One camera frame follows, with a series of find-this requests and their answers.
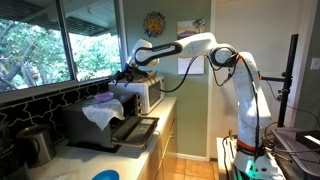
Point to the wooden tray on microwave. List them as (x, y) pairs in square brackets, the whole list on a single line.
[(138, 78)]

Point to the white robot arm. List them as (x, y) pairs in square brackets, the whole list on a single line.
[(253, 161)]

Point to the wooden kitchen cabinet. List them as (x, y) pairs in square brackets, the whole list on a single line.
[(160, 164)]

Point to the sun wall decoration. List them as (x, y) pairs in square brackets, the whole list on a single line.
[(154, 24)]

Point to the white cloth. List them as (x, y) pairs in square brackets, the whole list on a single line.
[(102, 113)]

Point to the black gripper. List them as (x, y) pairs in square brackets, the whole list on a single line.
[(128, 71)]

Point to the purple bowl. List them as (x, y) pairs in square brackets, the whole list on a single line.
[(104, 97)]

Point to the white light switch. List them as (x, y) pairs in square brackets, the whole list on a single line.
[(315, 64)]

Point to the grey toaster oven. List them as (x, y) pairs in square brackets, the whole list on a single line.
[(108, 125)]

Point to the white microwave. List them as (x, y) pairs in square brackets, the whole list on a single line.
[(149, 93)]

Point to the blue bowl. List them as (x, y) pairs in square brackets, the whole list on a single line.
[(106, 175)]

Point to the wall calendar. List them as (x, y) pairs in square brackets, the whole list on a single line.
[(188, 65)]

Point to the steel pot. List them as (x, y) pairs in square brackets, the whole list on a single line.
[(36, 143)]

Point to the black camera stand pole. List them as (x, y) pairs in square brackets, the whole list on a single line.
[(286, 79)]

